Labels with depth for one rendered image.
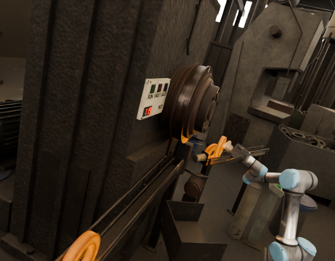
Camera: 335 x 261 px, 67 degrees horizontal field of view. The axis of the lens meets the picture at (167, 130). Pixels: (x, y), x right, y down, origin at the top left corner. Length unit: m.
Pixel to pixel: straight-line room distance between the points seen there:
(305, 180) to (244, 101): 2.69
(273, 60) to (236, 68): 0.53
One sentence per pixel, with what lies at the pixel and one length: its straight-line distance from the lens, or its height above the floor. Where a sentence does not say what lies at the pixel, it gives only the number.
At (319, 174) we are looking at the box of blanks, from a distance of 3.80.
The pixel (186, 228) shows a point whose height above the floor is 0.61.
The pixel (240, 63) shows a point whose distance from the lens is 4.21.
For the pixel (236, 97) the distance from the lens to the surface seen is 4.20.
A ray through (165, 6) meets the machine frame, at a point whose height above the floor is 1.53.
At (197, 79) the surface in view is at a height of 1.27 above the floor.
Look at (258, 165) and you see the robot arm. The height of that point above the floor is 0.81.
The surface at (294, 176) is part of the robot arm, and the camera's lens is 1.58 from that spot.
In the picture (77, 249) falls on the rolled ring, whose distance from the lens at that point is 0.86.
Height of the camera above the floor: 1.39
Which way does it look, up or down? 18 degrees down
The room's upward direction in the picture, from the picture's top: 16 degrees clockwise
